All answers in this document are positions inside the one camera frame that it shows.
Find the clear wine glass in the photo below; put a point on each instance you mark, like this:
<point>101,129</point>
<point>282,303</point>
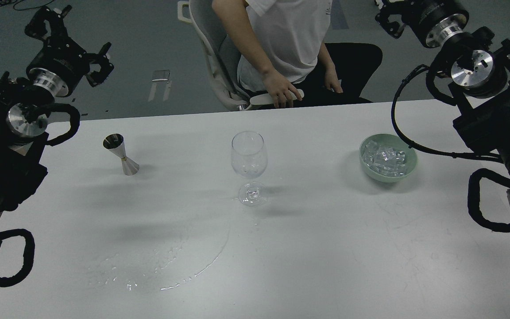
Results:
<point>249,160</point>

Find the person right hand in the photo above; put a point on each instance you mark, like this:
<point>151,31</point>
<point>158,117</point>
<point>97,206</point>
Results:
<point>282,92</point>

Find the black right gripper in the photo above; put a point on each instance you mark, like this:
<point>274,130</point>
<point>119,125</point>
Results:
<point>432,21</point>

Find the seated person white shirt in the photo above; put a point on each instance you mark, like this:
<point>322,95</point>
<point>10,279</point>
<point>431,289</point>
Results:
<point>289,36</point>

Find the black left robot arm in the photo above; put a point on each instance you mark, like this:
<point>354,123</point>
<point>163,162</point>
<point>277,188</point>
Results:
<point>31,119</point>

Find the person left hand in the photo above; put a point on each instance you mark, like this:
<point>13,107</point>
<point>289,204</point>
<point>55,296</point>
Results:
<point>331,81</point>

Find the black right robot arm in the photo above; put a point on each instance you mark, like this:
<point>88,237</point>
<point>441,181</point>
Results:
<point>467,74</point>

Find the white office chair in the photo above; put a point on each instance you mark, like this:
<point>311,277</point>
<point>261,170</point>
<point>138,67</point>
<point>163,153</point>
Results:
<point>221,55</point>

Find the clear ice cubes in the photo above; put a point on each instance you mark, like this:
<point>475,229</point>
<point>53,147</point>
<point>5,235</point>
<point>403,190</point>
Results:
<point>384,159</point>

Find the green bowl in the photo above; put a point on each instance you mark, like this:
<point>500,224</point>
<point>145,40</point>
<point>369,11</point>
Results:
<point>396,142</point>

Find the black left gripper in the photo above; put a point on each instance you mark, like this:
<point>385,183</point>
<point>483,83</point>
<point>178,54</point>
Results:
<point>61,59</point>

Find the steel cocktail jigger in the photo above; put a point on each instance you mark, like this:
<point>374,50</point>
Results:
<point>115,143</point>

